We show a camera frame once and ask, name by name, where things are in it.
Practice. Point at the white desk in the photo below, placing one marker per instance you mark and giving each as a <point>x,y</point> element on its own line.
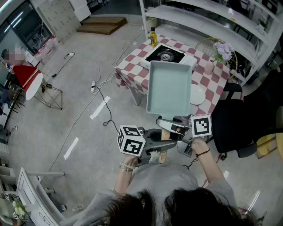
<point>31,194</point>

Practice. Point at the white round plate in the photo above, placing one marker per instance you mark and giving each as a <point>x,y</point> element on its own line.
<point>196,95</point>

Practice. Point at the small white power strip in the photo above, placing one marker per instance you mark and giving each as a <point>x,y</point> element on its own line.
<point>71,53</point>

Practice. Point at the person's right forearm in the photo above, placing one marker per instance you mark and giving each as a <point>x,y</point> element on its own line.
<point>210,167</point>

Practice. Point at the person's grey shirt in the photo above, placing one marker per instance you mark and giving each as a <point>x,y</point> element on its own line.
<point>163,181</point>

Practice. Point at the white metal shelf unit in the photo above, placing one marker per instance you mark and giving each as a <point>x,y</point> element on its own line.
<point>199,19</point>

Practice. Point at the white patterned cabinet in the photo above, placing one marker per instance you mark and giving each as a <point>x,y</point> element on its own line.
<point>59,17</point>

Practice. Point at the light blue rectangular pan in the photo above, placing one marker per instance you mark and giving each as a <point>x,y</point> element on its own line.
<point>169,90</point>

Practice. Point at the person's right hand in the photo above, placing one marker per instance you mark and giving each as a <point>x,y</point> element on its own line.
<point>200,145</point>

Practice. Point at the person's left forearm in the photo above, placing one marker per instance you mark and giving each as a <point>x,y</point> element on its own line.
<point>125,176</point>

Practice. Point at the pink vase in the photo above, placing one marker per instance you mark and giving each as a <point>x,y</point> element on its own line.
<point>209,68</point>

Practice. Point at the white portable gas stove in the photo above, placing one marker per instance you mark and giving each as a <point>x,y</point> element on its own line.
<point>165,55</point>

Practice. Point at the red white checkered tablecloth table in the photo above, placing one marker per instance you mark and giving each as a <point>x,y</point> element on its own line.
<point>212,79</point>

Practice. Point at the wooden step platform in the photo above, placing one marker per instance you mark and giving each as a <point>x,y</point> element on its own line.
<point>101,26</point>

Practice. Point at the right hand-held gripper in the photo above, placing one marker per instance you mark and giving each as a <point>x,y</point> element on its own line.
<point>201,126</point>

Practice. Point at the black office chair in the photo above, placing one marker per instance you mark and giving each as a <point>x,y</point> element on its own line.
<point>232,123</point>

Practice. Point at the white flower bunch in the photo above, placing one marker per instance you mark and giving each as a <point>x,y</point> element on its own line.
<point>19,208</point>

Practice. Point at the yellow cushion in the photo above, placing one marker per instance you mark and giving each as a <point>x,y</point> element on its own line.
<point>268,144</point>

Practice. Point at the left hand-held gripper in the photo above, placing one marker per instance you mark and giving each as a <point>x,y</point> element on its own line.
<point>131,141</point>

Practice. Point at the black jacket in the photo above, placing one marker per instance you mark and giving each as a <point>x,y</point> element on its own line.
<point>265,106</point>

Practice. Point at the yellow oil bottle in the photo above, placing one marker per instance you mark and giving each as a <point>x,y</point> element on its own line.
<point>154,38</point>

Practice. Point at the purple flower bunch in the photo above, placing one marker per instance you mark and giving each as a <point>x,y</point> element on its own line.
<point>224,49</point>

